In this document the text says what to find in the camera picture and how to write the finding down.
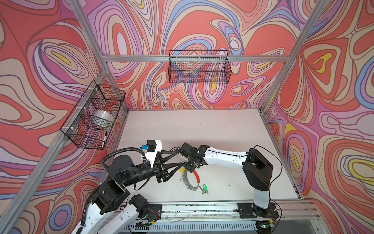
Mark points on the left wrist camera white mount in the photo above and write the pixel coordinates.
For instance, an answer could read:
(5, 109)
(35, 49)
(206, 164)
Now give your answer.
(150, 150)

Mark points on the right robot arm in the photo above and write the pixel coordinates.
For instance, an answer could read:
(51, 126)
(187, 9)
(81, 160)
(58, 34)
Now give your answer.
(257, 169)

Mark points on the black wire basket left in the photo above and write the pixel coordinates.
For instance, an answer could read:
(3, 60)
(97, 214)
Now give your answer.
(83, 129)

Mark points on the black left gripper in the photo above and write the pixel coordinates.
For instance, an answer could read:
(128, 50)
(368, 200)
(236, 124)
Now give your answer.
(159, 171)

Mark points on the green plastic key tag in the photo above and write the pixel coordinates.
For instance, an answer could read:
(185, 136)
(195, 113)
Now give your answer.
(204, 189)

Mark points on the grey tape roll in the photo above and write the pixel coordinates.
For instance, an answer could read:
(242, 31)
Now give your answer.
(104, 115)

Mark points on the aluminium table edge rail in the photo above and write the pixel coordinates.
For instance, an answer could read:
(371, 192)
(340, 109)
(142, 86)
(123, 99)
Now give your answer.
(226, 217)

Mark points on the black wire basket back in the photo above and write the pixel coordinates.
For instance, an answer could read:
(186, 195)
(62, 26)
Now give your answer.
(199, 66)

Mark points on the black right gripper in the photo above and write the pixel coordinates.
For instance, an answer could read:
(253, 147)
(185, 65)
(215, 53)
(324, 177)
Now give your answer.
(190, 169)

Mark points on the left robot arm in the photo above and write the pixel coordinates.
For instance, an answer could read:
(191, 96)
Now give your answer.
(110, 207)

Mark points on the metal keyring disc red grip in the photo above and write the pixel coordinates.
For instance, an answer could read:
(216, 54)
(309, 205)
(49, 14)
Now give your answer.
(190, 181)

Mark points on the black wire basket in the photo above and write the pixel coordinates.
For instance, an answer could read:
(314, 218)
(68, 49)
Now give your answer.
(83, 129)
(199, 66)

